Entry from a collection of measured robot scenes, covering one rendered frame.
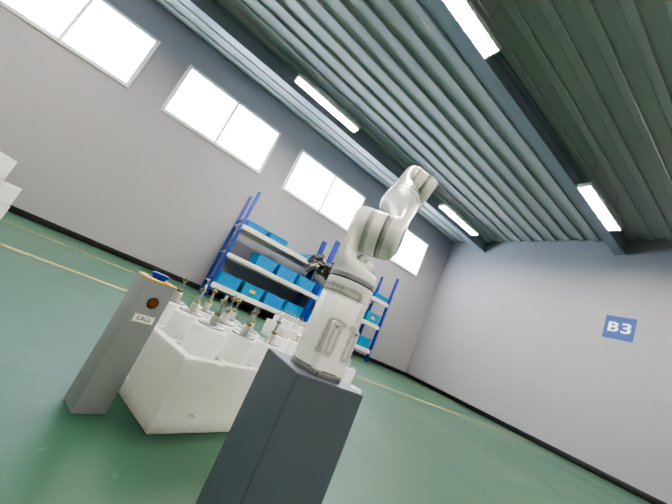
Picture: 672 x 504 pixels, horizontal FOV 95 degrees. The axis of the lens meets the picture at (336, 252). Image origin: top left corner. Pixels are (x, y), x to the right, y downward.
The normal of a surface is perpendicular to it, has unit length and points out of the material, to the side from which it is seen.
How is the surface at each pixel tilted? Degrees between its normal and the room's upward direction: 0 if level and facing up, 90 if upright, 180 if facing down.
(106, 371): 90
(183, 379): 90
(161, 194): 90
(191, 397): 90
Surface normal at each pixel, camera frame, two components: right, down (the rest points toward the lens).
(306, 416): 0.51, 0.02
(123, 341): 0.76, 0.19
